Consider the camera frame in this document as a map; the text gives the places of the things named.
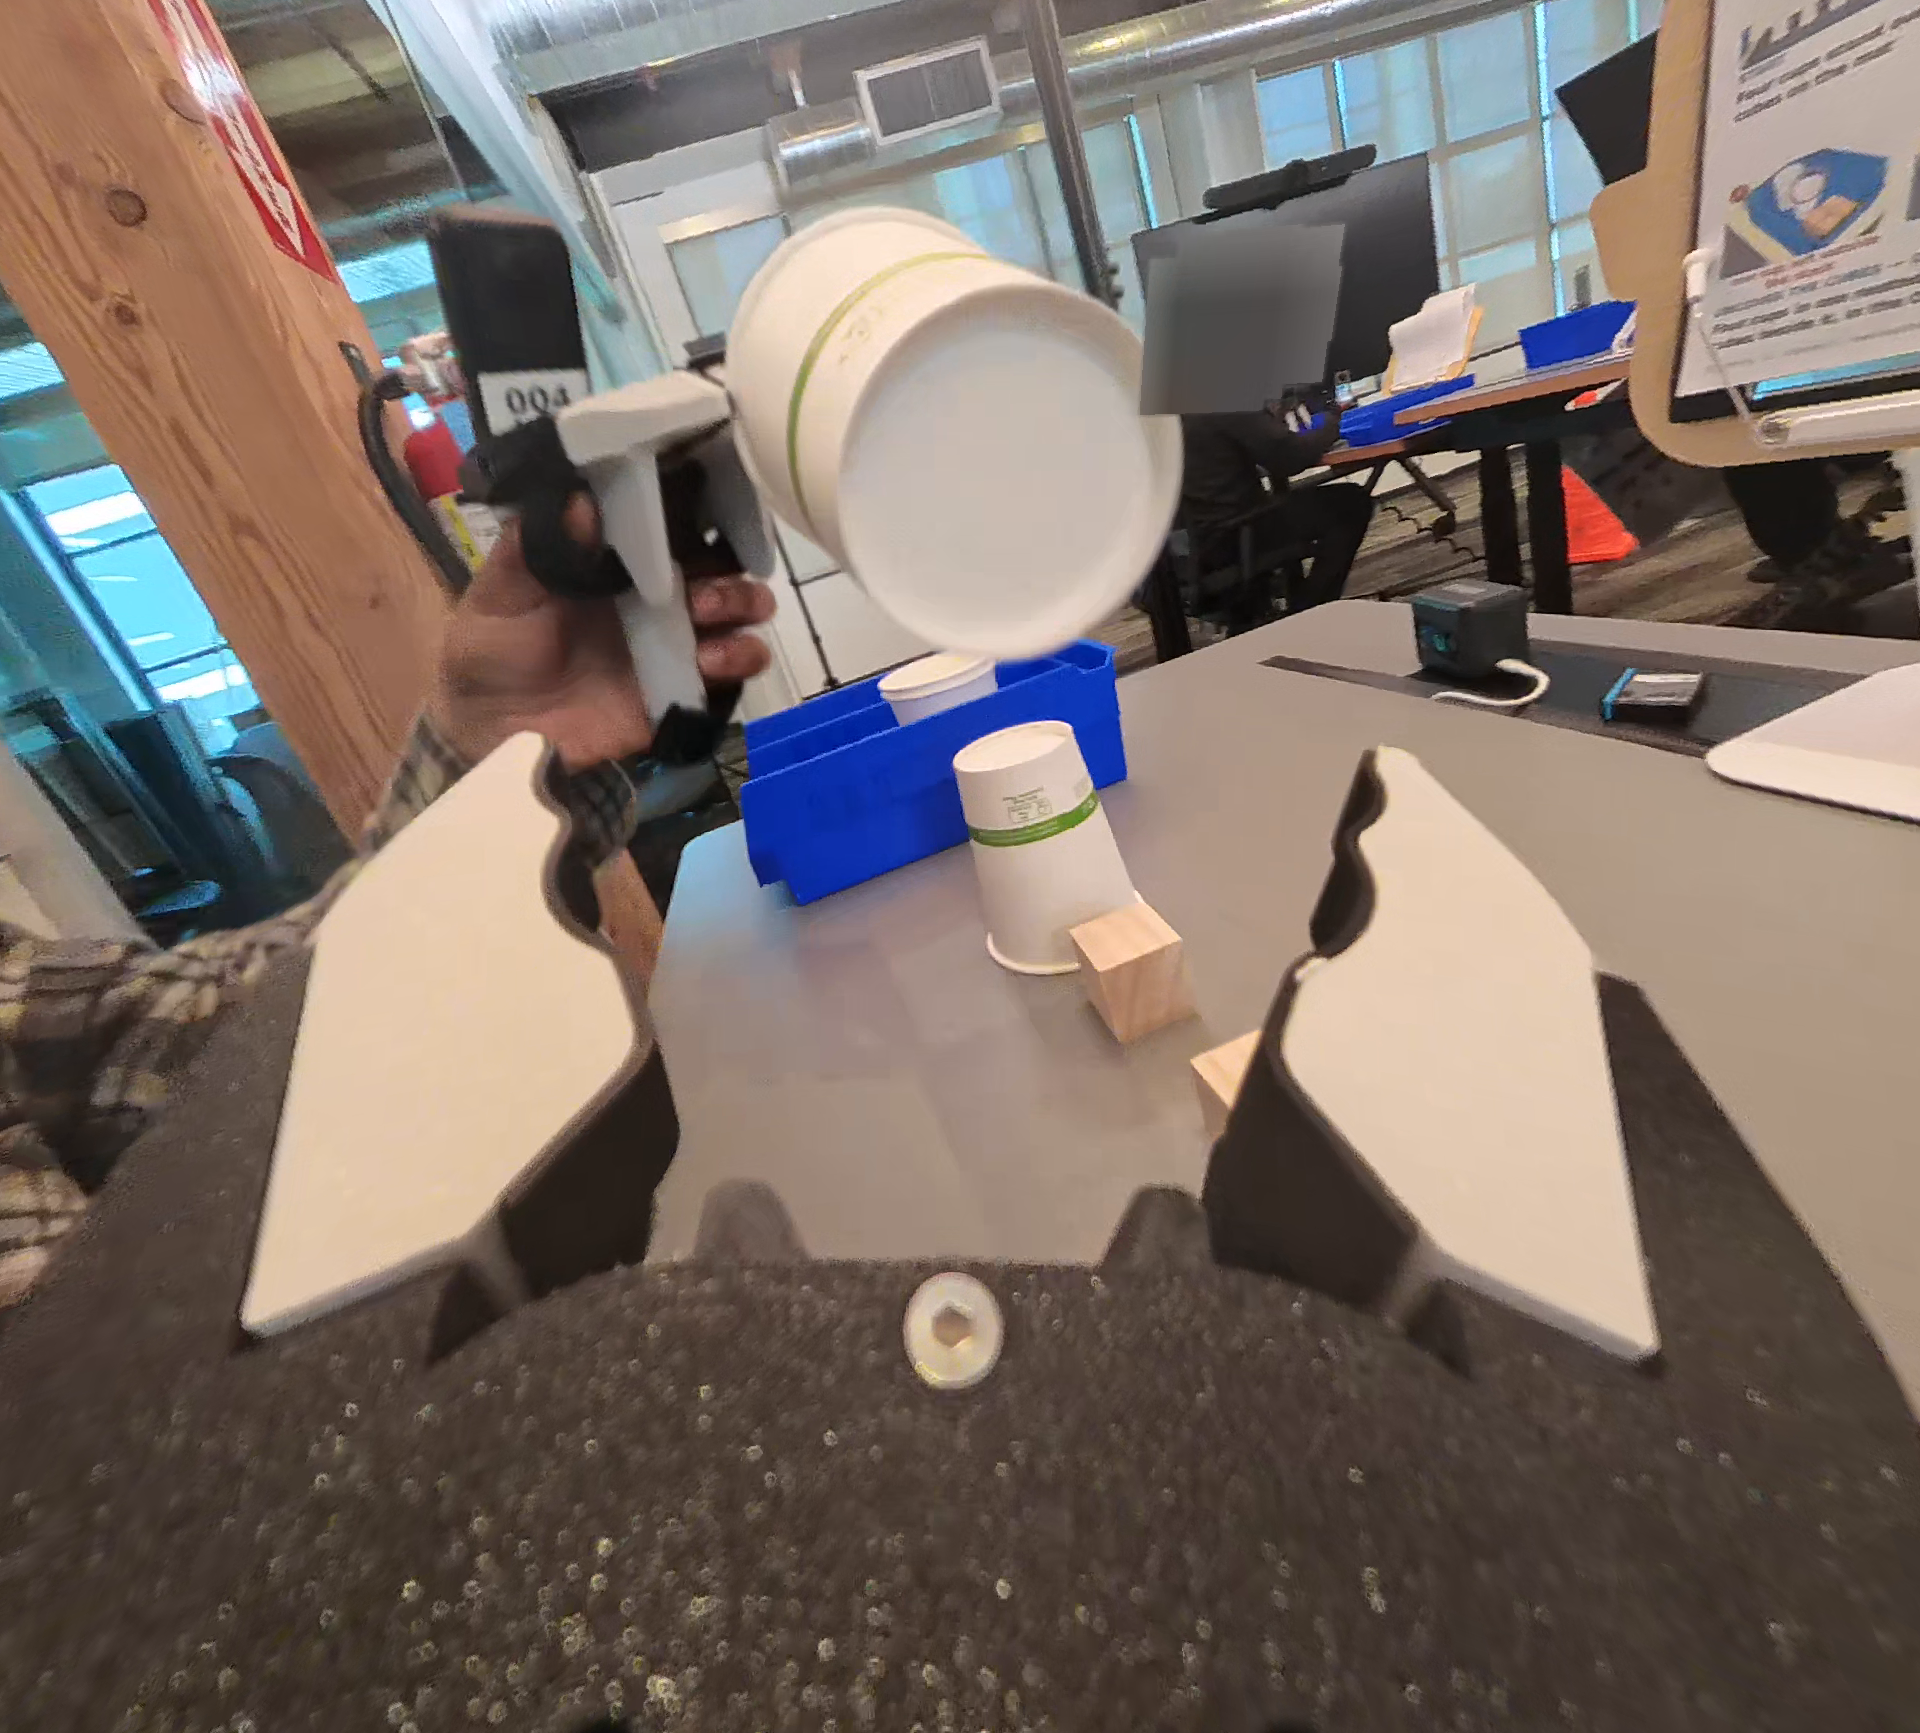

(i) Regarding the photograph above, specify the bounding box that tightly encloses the wooden cube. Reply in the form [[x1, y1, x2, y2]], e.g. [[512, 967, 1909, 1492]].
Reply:
[[1067, 899, 1200, 1048], [1189, 1029, 1267, 1139]]

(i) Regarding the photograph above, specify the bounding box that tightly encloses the wooden pillar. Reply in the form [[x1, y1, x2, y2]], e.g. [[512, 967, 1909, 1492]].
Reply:
[[0, 0, 456, 852]]

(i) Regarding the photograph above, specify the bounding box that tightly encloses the wooden table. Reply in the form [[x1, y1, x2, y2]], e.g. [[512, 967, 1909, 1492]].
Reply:
[[1316, 351, 1641, 621]]

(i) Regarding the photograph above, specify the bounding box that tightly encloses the black charger box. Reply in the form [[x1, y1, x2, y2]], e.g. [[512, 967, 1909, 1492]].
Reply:
[[1408, 578, 1534, 685]]

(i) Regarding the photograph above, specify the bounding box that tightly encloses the red fire extinguisher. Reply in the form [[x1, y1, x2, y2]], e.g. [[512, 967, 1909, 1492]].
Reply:
[[354, 334, 501, 598]]

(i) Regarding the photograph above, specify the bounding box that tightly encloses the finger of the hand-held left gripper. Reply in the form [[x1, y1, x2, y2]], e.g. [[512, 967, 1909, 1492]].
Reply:
[[555, 376, 741, 600], [696, 428, 784, 589]]

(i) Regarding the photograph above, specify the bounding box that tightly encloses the black table cable channel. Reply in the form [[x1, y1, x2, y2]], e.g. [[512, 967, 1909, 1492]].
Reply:
[[1257, 648, 1867, 763]]

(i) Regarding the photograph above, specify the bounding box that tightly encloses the white document stand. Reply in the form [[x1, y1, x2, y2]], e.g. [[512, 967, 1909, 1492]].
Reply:
[[1586, 0, 1920, 827]]

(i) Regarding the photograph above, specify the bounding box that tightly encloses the printed instruction sheet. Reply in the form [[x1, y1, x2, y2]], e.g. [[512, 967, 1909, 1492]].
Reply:
[[1670, 0, 1920, 406]]

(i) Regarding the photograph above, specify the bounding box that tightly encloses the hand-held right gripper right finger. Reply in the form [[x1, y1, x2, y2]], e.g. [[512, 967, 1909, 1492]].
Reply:
[[1200, 746, 1669, 1363]]

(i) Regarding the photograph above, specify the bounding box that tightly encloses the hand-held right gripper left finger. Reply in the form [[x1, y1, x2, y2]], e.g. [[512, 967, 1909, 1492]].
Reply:
[[237, 730, 683, 1342]]

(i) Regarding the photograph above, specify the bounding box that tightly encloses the person's left hand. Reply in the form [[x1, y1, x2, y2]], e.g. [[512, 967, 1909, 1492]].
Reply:
[[439, 530, 782, 774]]

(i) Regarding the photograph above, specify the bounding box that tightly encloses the thin silver duct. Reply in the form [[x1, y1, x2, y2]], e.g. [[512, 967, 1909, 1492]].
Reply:
[[766, 0, 1722, 193]]

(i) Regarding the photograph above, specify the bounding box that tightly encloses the white cable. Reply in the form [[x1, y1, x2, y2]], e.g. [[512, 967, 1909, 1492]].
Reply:
[[1429, 659, 1552, 715]]

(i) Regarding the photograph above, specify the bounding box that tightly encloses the red wall sign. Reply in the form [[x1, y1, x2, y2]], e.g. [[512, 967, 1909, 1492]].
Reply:
[[67, 0, 348, 291]]

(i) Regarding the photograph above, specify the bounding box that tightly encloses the orange traffic cone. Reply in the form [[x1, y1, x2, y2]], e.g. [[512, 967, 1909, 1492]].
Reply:
[[1559, 464, 1642, 569]]

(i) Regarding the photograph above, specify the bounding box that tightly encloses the blue plastic bin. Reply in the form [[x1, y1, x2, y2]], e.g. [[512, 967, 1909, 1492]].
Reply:
[[1516, 298, 1639, 369], [738, 638, 1129, 908], [1333, 374, 1483, 449]]

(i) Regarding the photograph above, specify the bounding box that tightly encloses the small document stand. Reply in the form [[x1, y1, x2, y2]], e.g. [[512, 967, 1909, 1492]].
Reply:
[[1380, 281, 1489, 394]]

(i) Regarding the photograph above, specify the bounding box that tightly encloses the black monitor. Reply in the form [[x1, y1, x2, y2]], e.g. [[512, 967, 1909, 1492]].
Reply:
[[1129, 148, 1440, 381]]

